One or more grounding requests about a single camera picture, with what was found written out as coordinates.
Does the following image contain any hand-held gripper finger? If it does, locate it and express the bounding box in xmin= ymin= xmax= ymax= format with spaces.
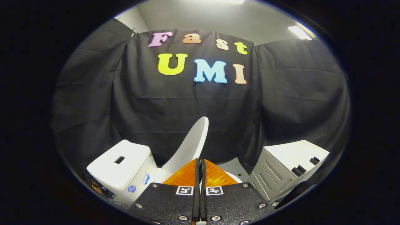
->
xmin=200 ymin=158 xmax=277 ymax=225
xmin=128 ymin=158 xmax=201 ymax=225

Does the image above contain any white toilet lid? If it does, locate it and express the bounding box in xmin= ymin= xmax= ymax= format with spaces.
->
xmin=162 ymin=117 xmax=209 ymax=176

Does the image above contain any white toilet with tank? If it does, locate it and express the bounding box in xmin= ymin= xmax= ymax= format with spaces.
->
xmin=87 ymin=139 xmax=243 ymax=207

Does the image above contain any grey drawer cabinet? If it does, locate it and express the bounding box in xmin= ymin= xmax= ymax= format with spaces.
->
xmin=249 ymin=140 xmax=330 ymax=202

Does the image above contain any black backdrop cloth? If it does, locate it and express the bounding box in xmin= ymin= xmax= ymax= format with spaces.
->
xmin=50 ymin=19 xmax=351 ymax=189

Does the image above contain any small ceiling light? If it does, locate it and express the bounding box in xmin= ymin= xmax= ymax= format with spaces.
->
xmin=287 ymin=25 xmax=313 ymax=41

